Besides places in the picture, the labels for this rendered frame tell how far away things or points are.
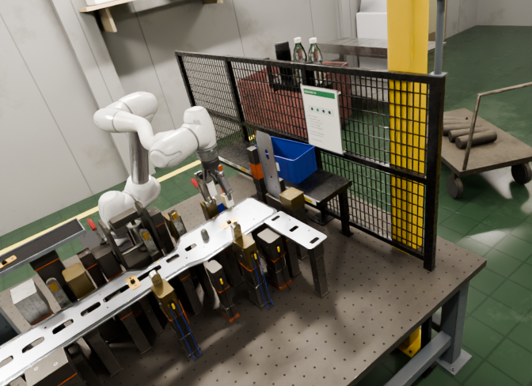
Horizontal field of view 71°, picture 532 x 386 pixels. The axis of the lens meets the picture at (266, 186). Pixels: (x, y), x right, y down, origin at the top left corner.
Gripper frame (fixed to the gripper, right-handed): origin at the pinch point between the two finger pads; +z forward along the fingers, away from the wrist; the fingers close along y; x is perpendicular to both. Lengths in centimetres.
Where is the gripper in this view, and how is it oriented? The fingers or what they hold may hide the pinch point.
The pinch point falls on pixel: (222, 198)
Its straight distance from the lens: 163.4
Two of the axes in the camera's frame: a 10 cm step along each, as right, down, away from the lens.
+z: 1.9, 8.4, 5.1
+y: 6.2, 3.0, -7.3
